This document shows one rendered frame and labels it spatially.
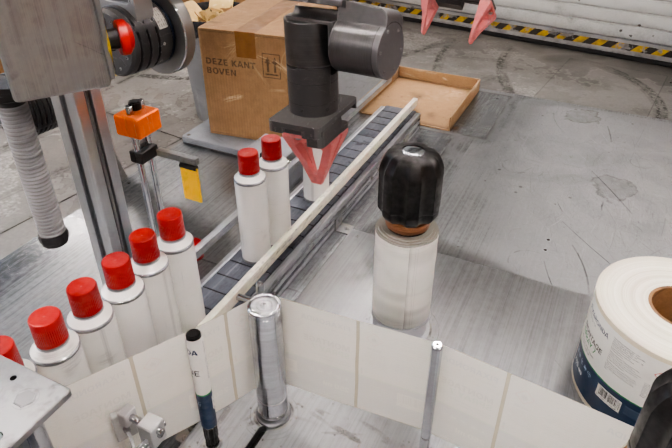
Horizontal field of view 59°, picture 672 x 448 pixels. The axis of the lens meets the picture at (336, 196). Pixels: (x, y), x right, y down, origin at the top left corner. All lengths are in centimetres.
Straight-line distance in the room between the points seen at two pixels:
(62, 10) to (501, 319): 71
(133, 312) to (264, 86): 78
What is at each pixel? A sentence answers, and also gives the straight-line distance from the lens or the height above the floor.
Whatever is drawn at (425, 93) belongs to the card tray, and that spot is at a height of 83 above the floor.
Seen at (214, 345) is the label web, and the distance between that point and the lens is 70.
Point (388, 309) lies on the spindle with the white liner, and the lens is 84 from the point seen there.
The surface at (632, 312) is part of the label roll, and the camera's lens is 81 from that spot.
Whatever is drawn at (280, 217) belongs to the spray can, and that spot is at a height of 94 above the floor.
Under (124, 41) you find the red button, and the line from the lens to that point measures 68.
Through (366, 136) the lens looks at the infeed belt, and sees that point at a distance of 143.
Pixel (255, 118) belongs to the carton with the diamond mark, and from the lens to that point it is 146.
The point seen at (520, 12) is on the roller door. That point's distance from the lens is 513.
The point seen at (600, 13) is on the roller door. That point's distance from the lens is 499.
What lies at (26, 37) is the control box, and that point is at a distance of 65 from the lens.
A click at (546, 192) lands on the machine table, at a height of 83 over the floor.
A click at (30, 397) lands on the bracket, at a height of 115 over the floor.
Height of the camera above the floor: 152
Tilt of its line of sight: 33 degrees down
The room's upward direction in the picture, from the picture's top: straight up
